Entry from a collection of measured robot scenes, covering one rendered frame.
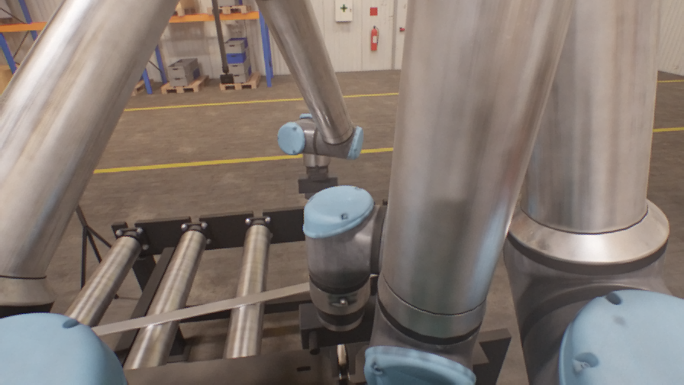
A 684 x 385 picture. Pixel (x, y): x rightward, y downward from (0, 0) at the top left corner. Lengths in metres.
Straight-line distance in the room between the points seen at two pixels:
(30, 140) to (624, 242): 0.58
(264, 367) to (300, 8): 0.69
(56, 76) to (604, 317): 0.55
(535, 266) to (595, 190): 0.10
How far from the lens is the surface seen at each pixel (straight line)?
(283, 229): 1.72
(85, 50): 0.48
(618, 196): 0.38
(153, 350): 1.29
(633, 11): 0.33
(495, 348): 0.93
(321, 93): 0.72
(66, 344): 0.34
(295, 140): 0.94
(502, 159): 0.20
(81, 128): 0.46
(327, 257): 0.44
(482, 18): 0.18
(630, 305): 0.36
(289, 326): 2.37
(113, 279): 1.64
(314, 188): 1.12
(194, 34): 9.83
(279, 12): 0.60
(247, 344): 1.19
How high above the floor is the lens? 1.84
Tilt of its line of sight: 27 degrees down
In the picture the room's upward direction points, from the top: 1 degrees counter-clockwise
